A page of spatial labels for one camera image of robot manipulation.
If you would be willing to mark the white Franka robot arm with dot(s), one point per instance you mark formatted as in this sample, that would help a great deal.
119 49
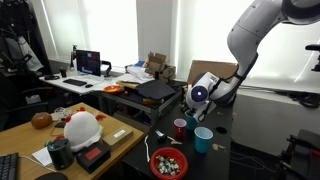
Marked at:
250 36

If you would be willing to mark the teal plastic cup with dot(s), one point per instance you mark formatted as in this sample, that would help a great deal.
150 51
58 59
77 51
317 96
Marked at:
190 123
203 143

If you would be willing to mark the red plastic cup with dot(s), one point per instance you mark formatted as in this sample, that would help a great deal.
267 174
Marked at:
180 131

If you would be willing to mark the orange bowl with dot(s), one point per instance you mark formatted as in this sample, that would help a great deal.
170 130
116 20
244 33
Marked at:
113 89

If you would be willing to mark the red plastic bowl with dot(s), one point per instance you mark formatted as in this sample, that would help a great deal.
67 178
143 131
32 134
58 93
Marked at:
155 166

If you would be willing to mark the dark plastic bin lid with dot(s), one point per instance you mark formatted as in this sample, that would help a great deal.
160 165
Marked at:
153 90

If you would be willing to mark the white paper pile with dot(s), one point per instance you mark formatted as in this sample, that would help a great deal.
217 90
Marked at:
138 73

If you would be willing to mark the open cardboard box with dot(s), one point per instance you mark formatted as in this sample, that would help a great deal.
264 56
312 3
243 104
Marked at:
156 61

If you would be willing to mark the tan flat book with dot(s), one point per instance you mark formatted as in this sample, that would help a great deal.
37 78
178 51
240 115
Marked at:
128 85

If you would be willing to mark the small black clip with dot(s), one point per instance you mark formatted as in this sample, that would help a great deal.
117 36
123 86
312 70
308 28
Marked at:
160 134

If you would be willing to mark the white plastic spoon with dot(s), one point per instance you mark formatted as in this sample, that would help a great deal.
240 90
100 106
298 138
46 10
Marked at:
175 141

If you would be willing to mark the black curved stand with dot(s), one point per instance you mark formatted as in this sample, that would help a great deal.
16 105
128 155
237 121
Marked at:
108 66

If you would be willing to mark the large cardboard box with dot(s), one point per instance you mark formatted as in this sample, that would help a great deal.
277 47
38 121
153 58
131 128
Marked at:
213 68

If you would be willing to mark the white desk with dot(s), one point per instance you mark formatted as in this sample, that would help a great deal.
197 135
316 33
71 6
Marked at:
100 85

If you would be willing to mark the small brown cardboard box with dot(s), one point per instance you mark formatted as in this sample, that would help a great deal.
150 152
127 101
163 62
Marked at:
116 138

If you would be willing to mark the black computer mouse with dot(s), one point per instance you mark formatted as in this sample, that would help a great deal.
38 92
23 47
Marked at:
89 86

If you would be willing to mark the computer monitor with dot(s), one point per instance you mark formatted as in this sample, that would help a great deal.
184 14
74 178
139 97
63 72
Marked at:
88 62

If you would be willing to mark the torn yellowish paper scrap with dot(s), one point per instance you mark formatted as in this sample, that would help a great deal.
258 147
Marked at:
216 146

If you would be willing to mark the black keyboard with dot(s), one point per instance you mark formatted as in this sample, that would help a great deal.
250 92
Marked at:
75 82
8 166

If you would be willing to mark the white plush chicken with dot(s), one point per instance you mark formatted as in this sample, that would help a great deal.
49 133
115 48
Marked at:
81 130

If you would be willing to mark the dark slim desk stand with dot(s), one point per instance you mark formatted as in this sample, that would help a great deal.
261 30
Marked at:
73 58

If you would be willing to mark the black mug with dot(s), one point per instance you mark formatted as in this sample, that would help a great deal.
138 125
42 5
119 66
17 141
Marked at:
63 73

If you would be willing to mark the clear plastic container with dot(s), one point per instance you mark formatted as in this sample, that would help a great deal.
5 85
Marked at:
63 111

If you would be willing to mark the black box red label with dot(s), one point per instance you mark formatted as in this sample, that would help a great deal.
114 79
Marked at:
85 163

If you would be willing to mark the black wallet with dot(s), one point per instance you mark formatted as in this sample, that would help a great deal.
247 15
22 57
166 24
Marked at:
60 124

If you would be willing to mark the black headset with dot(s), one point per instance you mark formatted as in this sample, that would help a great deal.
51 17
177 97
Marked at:
51 77

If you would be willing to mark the black cylinder speaker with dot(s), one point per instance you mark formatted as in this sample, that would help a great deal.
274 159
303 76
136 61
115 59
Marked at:
61 155

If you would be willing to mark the brown ball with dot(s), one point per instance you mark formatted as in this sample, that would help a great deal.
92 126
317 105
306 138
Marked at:
41 120

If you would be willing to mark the white tissue box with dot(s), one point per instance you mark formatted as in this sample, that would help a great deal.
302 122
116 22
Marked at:
33 100

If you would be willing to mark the white paper sheet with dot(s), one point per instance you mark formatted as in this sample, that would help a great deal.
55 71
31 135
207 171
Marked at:
41 156

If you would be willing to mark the black rounded object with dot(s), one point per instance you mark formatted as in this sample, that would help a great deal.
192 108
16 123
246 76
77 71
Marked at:
51 176

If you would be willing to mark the wooden desk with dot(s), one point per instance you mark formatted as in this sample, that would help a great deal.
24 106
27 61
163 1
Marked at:
20 140

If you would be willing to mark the black office chair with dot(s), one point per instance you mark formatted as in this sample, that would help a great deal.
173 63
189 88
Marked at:
10 113

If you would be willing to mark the metal frame table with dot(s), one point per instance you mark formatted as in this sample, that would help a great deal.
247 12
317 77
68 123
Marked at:
140 104

